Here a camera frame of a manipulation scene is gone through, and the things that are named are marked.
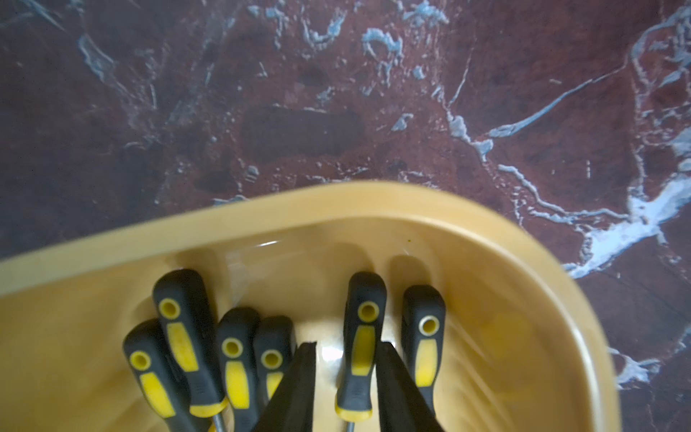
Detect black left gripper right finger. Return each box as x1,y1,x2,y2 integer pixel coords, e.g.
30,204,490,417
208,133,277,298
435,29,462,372
375,341,443,432

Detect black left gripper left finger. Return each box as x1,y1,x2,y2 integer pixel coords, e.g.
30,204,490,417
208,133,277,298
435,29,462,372
253,342,317,432

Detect yellow plastic storage tray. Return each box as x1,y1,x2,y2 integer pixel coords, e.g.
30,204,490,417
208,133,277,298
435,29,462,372
1,182,621,431

